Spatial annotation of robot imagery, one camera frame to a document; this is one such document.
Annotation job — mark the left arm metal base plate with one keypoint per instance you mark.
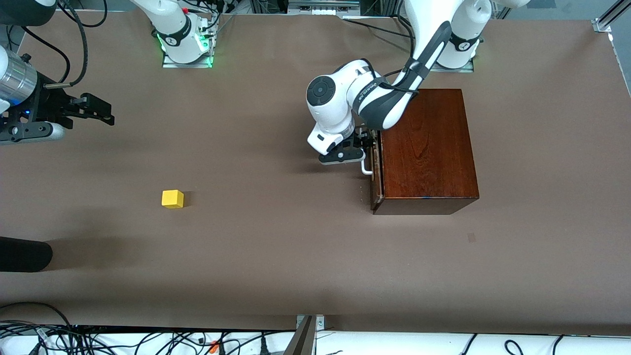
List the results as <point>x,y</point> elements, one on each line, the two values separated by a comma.
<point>456,70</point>

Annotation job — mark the silver metal bracket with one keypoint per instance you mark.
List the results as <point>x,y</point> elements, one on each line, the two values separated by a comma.
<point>320,321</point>

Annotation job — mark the grey metal beam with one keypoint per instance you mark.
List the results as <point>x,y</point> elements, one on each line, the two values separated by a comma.
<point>300,342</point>

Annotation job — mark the silver aluminium frame rail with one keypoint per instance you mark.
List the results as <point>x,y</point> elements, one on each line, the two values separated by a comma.
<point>609,17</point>

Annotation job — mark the orange plug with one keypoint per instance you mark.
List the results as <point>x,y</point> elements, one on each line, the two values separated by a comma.
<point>214,347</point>

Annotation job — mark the yellow block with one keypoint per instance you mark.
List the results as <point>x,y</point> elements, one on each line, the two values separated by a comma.
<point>172,198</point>

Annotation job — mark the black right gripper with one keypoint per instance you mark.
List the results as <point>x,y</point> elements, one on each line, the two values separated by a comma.
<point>48,105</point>

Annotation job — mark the black cylinder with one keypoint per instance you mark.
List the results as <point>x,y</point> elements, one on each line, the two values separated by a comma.
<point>22,254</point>

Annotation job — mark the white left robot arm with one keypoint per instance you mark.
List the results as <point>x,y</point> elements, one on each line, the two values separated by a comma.
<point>335,106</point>

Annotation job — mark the grey device with ports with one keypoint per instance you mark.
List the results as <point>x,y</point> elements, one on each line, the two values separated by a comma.
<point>323,6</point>

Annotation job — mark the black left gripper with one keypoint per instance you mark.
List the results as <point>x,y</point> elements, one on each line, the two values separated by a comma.
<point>358,139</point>

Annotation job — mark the dark wooden cabinet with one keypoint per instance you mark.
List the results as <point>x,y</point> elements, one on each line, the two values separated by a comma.
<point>429,158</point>

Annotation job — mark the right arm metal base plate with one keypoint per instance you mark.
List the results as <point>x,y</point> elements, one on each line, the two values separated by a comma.
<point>187,64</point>

